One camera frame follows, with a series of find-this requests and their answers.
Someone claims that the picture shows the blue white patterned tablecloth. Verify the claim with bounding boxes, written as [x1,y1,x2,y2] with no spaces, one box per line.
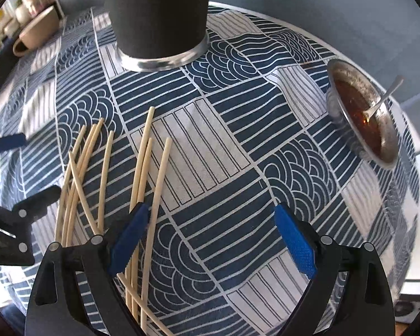
[0,5,420,336]

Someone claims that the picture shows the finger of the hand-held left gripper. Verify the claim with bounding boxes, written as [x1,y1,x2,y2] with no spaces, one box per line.
[0,185,62,267]
[0,132,27,155]

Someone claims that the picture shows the black cup with metal rim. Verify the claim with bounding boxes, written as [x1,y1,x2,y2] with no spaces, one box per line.
[100,0,211,72]

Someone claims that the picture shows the metal spoon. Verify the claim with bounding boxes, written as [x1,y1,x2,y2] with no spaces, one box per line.
[362,75,405,123]

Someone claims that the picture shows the beige mug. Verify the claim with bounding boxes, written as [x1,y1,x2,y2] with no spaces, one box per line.
[12,5,65,57]

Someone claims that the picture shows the pink stacked jars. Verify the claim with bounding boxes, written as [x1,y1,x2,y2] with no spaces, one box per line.
[14,0,55,22]

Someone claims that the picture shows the metal bowl with brown sauce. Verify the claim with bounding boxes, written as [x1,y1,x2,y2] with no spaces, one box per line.
[326,59,400,167]

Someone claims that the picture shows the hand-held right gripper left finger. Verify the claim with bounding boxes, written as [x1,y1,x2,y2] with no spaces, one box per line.
[25,203,151,336]

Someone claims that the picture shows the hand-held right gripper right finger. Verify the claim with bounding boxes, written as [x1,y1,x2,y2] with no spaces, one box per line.
[274,204,396,336]

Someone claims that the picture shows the bunch of bamboo chopsticks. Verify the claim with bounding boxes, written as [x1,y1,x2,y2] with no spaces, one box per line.
[54,107,176,336]

